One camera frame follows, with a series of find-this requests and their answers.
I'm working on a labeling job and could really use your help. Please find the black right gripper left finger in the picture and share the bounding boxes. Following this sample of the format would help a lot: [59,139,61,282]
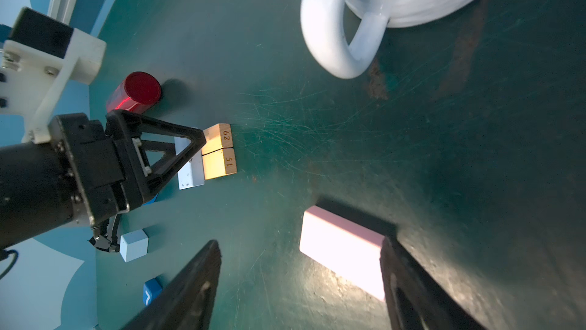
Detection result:
[125,240,221,330]

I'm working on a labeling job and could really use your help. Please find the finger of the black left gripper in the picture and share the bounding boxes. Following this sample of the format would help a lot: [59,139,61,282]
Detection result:
[89,214,122,253]
[105,110,206,206]

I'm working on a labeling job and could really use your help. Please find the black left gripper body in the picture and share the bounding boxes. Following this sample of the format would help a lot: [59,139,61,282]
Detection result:
[47,113,131,227]

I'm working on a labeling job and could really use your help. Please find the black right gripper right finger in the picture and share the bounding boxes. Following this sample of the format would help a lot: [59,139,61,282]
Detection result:
[379,237,486,330]

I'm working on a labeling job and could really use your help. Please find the pink wooden block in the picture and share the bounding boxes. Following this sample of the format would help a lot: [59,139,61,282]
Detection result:
[299,206,385,301]

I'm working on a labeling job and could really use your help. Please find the light blue long block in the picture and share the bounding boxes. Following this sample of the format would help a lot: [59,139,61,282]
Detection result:
[174,137,205,190]

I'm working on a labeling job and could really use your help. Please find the natural wood block 62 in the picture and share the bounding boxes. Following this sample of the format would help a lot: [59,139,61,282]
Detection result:
[201,123,233,155]

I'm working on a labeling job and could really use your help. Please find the natural wood block 51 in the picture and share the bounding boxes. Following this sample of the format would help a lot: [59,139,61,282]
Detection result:
[202,148,237,180]

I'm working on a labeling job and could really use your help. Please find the pale blue wooden cube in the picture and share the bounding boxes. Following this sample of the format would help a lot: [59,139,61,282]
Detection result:
[120,229,149,263]

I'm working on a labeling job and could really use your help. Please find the blue number seven cube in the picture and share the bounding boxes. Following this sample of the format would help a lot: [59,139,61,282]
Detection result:
[143,278,163,306]

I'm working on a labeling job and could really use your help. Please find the dark blue wooden cube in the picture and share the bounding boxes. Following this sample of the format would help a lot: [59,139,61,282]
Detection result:
[143,194,159,206]

